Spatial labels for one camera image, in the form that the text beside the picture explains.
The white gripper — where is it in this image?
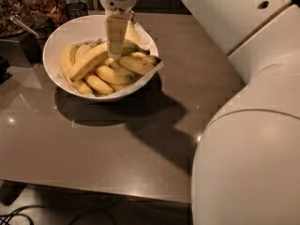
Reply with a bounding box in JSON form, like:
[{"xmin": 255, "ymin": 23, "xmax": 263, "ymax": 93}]
[{"xmin": 99, "ymin": 0, "xmax": 137, "ymax": 59}]

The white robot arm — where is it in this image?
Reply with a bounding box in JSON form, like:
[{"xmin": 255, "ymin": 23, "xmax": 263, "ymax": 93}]
[{"xmin": 181, "ymin": 0, "xmax": 300, "ymax": 225}]

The upright banana with stem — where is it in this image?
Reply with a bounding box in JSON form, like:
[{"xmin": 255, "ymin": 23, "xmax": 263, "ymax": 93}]
[{"xmin": 126, "ymin": 10, "xmax": 141, "ymax": 45}]

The white ceramic bowl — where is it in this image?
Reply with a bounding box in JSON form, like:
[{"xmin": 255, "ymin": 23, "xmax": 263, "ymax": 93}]
[{"xmin": 43, "ymin": 15, "xmax": 164, "ymax": 102}]

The white paper bowl liner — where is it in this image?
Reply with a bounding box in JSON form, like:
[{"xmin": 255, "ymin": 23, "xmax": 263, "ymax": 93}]
[{"xmin": 43, "ymin": 16, "xmax": 164, "ymax": 102}]

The yellow banana right side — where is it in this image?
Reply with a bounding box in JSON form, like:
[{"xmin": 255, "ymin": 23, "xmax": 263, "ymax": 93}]
[{"xmin": 118, "ymin": 55, "xmax": 155, "ymax": 75}]

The yellow banana far left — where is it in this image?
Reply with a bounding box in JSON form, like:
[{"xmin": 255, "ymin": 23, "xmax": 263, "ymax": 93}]
[{"xmin": 60, "ymin": 45, "xmax": 93, "ymax": 95}]

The yellow banana lower centre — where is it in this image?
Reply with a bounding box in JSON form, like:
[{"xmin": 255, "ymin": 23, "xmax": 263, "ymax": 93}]
[{"xmin": 83, "ymin": 72, "xmax": 114, "ymax": 95}]

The black mesh cup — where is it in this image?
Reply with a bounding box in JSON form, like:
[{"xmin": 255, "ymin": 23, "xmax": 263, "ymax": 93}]
[{"xmin": 66, "ymin": 2, "xmax": 88, "ymax": 20}]

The tray of brown snacks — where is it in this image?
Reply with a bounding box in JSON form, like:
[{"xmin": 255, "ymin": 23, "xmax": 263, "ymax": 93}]
[{"xmin": 27, "ymin": 0, "xmax": 68, "ymax": 27}]

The glass jar of snacks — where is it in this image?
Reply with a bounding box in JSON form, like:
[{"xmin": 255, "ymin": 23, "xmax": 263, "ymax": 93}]
[{"xmin": 0, "ymin": 0, "xmax": 34, "ymax": 38}]

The metal scoop handle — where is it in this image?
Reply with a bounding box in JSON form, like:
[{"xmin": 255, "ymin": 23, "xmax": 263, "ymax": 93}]
[{"xmin": 10, "ymin": 15, "xmax": 39, "ymax": 38}]

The black floor cable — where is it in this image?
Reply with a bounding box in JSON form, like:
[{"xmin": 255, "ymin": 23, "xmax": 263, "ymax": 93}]
[{"xmin": 0, "ymin": 203, "xmax": 120, "ymax": 225}]

